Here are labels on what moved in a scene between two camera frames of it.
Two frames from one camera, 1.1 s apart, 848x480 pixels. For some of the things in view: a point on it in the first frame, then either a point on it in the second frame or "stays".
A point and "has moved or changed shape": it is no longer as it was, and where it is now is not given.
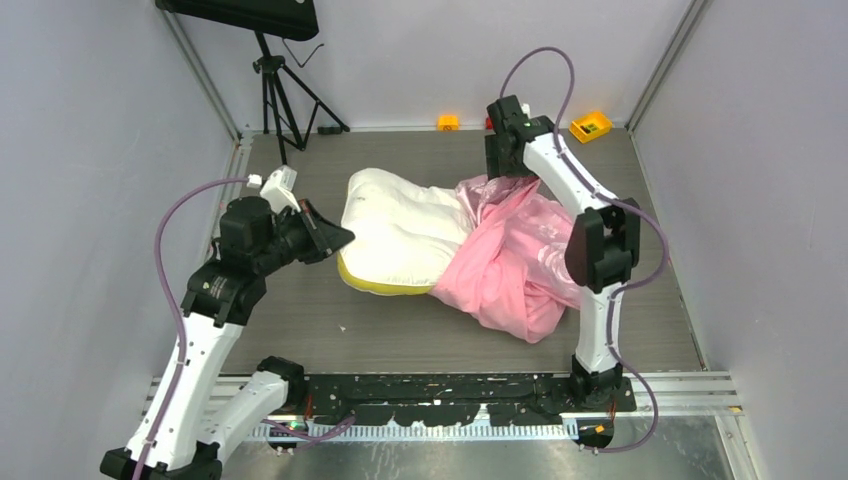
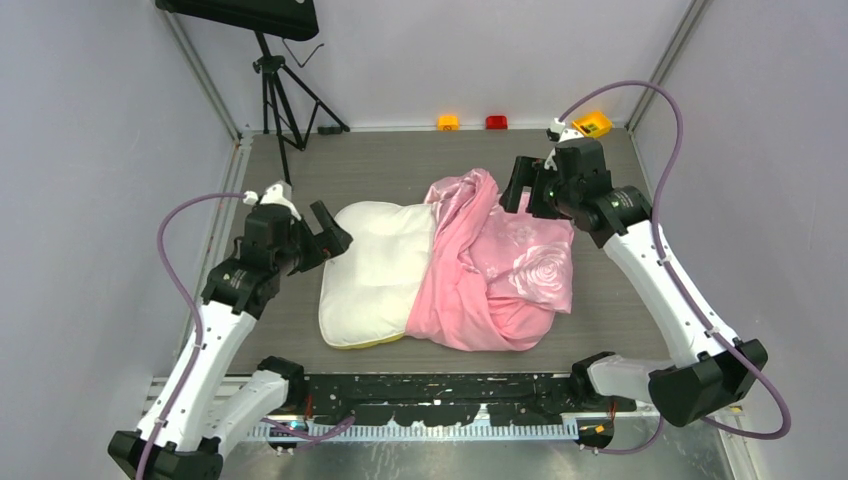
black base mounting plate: (512, 400) stays
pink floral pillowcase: (511, 269) has moved or changed shape
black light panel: (285, 19) stays
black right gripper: (497, 167) to (527, 169)
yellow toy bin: (586, 128) stays
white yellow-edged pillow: (405, 234) to (368, 290)
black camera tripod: (295, 106) stays
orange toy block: (448, 122) stays
